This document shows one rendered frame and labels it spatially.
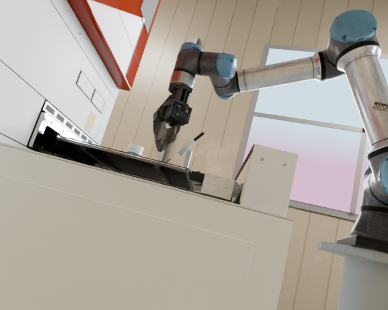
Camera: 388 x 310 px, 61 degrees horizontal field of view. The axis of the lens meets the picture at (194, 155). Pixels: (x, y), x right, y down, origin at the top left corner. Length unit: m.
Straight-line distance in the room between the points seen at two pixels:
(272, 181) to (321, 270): 1.99
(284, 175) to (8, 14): 0.64
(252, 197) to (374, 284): 0.42
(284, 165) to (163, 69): 2.67
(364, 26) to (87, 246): 0.87
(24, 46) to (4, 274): 0.47
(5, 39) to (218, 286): 0.63
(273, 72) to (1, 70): 0.78
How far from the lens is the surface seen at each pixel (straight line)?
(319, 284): 2.65
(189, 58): 1.07
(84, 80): 1.09
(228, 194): 0.85
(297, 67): 1.15
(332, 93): 2.95
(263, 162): 0.69
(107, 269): 0.63
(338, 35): 1.02
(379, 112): 0.95
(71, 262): 0.65
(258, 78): 1.14
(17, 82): 0.83
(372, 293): 0.97
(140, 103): 3.19
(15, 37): 0.81
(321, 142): 2.77
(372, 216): 1.01
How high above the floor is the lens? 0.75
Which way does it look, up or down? 13 degrees up
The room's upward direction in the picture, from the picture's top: 15 degrees clockwise
